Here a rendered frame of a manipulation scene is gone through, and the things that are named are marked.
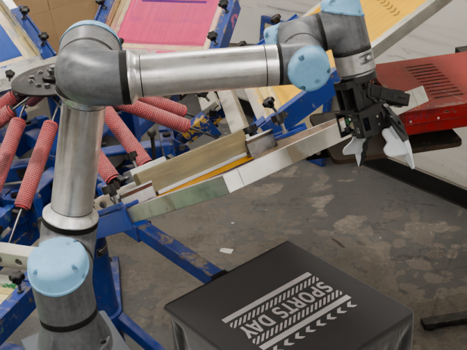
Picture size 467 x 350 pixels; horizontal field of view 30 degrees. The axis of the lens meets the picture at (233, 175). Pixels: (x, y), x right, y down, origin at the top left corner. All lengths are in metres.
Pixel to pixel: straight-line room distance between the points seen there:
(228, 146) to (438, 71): 1.12
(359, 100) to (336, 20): 0.16
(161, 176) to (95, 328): 0.64
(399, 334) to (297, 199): 2.49
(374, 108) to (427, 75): 1.55
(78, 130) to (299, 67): 0.46
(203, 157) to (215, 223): 2.18
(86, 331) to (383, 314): 0.82
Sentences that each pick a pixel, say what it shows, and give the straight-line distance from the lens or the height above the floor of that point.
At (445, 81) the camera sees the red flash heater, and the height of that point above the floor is 1.10.
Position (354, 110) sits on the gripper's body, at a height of 1.62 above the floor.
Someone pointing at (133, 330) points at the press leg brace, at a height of 0.29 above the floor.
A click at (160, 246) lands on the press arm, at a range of 2.69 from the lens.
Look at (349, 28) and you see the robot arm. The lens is 1.66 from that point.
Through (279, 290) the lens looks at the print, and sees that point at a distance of 2.35.
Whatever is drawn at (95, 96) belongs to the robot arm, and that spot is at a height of 1.75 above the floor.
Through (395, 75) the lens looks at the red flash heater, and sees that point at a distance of 3.25.
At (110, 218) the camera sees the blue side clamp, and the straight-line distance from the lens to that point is 2.20.
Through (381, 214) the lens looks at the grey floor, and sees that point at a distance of 4.51.
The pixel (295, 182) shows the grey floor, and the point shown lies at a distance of 4.84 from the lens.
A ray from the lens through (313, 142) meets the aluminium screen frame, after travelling 1.82.
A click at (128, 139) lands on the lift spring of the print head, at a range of 2.77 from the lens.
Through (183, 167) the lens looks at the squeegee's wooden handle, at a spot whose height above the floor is 1.26.
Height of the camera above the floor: 2.32
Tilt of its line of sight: 28 degrees down
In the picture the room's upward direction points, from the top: 6 degrees counter-clockwise
